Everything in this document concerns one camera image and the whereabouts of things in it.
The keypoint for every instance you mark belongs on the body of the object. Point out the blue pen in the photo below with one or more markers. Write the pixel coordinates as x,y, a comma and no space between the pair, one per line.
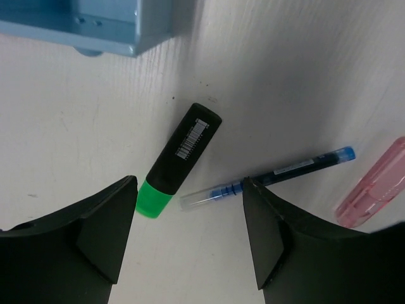
235,188

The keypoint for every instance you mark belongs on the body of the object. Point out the light blue container bin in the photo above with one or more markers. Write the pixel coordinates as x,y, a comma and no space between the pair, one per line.
126,28

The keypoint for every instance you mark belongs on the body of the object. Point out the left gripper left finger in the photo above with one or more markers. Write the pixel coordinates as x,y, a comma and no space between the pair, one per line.
73,255

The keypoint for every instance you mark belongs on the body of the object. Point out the green highlighter marker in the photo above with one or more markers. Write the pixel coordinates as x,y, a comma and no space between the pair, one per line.
177,159

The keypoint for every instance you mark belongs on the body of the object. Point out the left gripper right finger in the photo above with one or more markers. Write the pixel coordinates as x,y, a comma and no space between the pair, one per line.
301,258

